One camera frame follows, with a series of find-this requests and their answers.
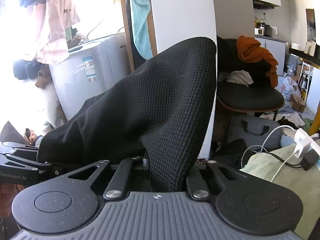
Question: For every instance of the grey laptop bag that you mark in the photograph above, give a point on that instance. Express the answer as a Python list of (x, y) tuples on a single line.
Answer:
[(250, 132)]

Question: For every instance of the leopard print cloth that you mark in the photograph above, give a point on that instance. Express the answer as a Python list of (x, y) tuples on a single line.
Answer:
[(201, 162)]

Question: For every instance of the white cloth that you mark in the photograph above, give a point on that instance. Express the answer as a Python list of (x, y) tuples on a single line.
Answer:
[(240, 77)]

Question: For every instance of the range hood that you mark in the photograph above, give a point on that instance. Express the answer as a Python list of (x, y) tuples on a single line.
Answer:
[(262, 5)]

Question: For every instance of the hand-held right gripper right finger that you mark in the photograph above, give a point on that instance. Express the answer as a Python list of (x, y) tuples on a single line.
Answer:
[(197, 180)]

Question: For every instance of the mint green towel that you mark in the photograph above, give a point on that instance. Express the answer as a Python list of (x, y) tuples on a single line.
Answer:
[(140, 17)]

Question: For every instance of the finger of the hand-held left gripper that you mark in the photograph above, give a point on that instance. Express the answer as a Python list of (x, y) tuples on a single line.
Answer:
[(30, 162)]

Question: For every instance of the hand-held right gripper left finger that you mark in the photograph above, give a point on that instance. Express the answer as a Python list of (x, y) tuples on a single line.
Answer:
[(136, 165)]

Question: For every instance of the pink hanging garment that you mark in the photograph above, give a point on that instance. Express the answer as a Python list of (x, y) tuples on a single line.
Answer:
[(50, 25)]

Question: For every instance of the black bag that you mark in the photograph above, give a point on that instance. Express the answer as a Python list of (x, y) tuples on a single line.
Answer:
[(230, 150)]

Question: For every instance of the white pillow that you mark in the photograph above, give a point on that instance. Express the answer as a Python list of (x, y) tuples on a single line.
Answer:
[(47, 100)]

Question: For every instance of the black power adapter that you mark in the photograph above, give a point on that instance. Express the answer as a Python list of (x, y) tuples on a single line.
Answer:
[(310, 161)]

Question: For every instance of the white power strip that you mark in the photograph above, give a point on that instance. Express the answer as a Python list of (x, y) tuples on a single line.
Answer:
[(303, 141)]

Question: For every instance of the black desk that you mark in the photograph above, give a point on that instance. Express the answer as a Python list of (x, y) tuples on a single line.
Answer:
[(305, 55)]

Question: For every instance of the yellow table leg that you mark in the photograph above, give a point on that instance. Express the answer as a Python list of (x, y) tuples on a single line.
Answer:
[(314, 126)]

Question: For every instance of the clothes heap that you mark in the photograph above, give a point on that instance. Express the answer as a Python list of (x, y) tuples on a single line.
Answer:
[(292, 118)]

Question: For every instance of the white shelf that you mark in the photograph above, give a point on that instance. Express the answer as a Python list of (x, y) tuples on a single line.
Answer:
[(308, 85)]

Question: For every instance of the small teddy bear plush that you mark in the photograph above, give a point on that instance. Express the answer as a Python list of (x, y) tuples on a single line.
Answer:
[(32, 136)]

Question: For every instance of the white kettle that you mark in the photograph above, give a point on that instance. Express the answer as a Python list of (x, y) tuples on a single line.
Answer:
[(274, 31)]

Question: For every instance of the pale green cloth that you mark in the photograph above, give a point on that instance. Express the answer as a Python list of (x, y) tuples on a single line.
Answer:
[(305, 187)]

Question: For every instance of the white plastic bag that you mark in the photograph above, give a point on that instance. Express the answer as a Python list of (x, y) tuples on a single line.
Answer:
[(287, 87)]

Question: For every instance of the small white appliance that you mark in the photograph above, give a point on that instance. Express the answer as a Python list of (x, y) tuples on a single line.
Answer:
[(259, 31)]

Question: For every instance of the orange garment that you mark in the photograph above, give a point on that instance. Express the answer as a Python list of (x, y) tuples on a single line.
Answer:
[(252, 50)]

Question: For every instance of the grey washing machine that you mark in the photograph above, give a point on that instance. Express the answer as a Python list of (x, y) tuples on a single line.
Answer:
[(75, 85)]

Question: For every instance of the brown fuzzy garment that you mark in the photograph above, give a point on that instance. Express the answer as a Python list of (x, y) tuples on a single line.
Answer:
[(42, 78)]

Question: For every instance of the dark grey pillow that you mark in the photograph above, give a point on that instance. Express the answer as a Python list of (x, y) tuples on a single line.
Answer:
[(11, 133)]

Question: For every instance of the black chair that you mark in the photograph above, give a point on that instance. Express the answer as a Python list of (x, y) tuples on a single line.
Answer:
[(250, 97)]

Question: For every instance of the wall picture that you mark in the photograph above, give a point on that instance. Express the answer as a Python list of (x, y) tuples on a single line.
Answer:
[(310, 25)]

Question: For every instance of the tall brown board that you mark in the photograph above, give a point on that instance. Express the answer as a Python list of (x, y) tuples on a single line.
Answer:
[(126, 30)]

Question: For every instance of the small cardboard box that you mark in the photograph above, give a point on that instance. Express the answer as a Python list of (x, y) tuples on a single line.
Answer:
[(297, 103)]

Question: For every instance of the grey kitchen counter cabinet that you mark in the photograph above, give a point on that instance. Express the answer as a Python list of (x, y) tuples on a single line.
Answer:
[(277, 55)]

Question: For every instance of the black waffle knit garment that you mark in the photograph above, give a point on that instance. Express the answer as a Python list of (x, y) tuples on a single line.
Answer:
[(150, 92)]

